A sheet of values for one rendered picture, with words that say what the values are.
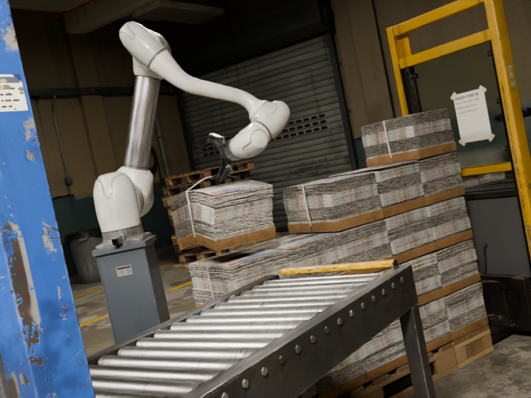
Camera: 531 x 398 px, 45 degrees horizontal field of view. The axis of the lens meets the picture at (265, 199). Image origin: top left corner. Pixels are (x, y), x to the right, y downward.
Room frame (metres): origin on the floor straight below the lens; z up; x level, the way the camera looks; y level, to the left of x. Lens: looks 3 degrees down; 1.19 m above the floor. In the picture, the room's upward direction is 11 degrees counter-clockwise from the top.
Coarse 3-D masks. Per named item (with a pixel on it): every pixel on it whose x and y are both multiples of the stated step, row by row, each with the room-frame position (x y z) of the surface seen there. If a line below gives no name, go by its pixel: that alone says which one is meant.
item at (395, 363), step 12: (408, 252) 3.01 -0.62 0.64; (420, 252) 3.06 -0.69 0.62; (420, 300) 3.02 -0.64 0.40; (432, 300) 3.06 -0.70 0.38; (444, 336) 3.08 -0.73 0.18; (432, 348) 3.03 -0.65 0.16; (396, 360) 2.89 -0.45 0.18; (372, 372) 2.81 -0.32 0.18; (384, 372) 2.85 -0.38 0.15; (348, 384) 2.73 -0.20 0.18; (360, 384) 2.77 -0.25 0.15; (324, 396) 2.65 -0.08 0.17; (336, 396) 2.69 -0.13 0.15
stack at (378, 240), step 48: (288, 240) 2.89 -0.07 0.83; (336, 240) 2.78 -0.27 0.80; (384, 240) 2.95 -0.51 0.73; (432, 240) 3.11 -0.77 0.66; (192, 288) 2.78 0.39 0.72; (432, 288) 3.07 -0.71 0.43; (384, 336) 2.87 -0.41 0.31; (432, 336) 3.04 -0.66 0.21; (336, 384) 2.69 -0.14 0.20; (384, 384) 2.84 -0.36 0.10
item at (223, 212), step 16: (208, 192) 2.50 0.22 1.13; (224, 192) 2.47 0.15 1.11; (240, 192) 2.51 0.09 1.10; (256, 192) 2.56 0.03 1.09; (272, 192) 2.60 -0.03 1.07; (208, 208) 2.49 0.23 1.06; (224, 208) 2.48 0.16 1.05; (240, 208) 2.53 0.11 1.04; (256, 208) 2.58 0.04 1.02; (272, 208) 2.61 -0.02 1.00; (208, 224) 2.50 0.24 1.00; (224, 224) 2.49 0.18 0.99; (240, 224) 2.54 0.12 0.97; (256, 224) 2.58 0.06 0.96; (272, 224) 2.62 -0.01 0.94
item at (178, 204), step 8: (176, 200) 2.72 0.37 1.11; (184, 200) 2.66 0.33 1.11; (176, 208) 2.74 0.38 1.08; (184, 208) 2.67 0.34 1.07; (176, 216) 2.74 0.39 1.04; (184, 216) 2.67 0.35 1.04; (176, 224) 2.74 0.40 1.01; (184, 224) 2.68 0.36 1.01; (176, 232) 2.76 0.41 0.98; (184, 232) 2.69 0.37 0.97; (192, 232) 2.64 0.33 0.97
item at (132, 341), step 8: (256, 280) 2.19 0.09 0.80; (264, 280) 2.16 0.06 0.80; (240, 288) 2.10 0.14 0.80; (248, 288) 2.08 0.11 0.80; (224, 296) 2.02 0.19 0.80; (232, 296) 2.01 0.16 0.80; (208, 304) 1.95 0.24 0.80; (192, 312) 1.88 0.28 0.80; (200, 312) 1.88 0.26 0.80; (168, 320) 1.83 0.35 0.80; (176, 320) 1.81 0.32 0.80; (184, 320) 1.82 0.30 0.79; (152, 328) 1.77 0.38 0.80; (160, 328) 1.75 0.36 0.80; (168, 328) 1.77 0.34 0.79; (136, 336) 1.70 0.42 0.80; (144, 336) 1.69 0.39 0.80; (152, 336) 1.71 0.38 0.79; (120, 344) 1.65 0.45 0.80; (128, 344) 1.64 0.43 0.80; (96, 352) 1.62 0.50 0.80; (104, 352) 1.60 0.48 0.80; (112, 352) 1.60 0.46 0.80; (88, 360) 1.55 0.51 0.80; (96, 360) 1.56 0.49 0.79
